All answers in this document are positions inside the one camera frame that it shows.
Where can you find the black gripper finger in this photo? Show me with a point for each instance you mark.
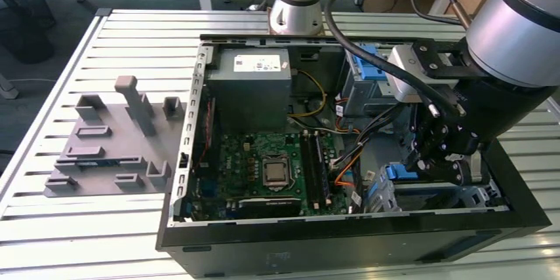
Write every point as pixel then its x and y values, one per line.
pixel 455 172
pixel 427 139

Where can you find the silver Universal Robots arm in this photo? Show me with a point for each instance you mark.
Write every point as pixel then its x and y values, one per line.
pixel 298 14

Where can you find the metal optical drive cage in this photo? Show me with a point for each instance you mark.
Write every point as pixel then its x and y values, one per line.
pixel 363 96

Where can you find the black RAM stick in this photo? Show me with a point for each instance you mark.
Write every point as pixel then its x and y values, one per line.
pixel 323 175

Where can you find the blue plastic drive latch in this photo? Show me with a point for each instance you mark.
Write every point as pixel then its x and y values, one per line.
pixel 356 67

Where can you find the CPU socket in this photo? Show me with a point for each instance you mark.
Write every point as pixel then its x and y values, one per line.
pixel 275 156

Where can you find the silver CPU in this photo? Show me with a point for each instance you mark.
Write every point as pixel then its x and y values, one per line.
pixel 276 173

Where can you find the black PC case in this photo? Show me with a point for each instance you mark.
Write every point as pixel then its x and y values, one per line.
pixel 306 247

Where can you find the black graphics card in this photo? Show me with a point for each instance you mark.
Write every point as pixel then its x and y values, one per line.
pixel 268 206

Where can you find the grey power supply unit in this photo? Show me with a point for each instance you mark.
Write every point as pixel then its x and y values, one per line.
pixel 250 103

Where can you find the green motherboard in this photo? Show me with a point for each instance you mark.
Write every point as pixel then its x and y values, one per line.
pixel 243 162

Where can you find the grey parts rack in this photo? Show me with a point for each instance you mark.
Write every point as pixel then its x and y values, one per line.
pixel 114 149

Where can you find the white desk foot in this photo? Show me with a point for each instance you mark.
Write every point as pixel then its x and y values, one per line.
pixel 8 88

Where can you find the black camera bracket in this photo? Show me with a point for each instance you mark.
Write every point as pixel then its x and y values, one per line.
pixel 442 70

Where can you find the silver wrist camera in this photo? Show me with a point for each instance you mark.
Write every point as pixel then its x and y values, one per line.
pixel 407 73

